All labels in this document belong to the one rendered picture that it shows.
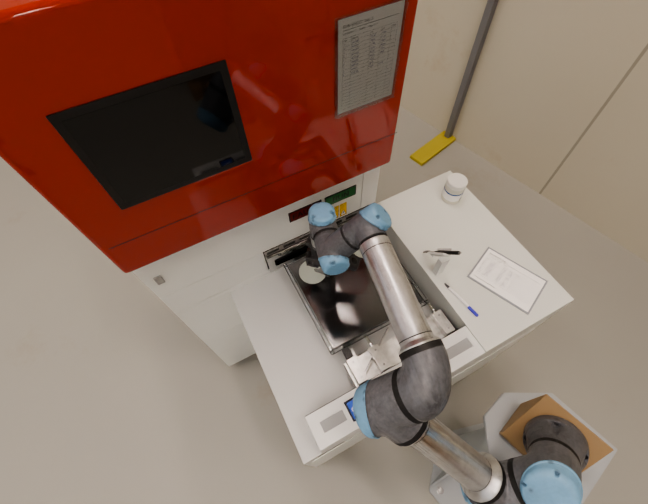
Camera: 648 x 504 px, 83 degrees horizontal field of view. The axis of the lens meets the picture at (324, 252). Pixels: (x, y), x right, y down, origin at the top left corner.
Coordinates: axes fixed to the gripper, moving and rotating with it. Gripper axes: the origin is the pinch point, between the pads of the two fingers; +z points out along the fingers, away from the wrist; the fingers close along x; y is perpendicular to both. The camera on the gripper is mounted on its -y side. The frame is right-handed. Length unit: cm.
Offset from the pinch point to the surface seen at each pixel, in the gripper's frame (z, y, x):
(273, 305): 9.6, 18.1, 13.0
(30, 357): 92, 165, 49
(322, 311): 1.6, -0.7, 13.7
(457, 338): -4.4, -43.2, 14.0
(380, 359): 0.8, -22.3, 24.6
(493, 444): 10, -60, 38
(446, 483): 90, -67, 48
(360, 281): 1.7, -10.6, -0.4
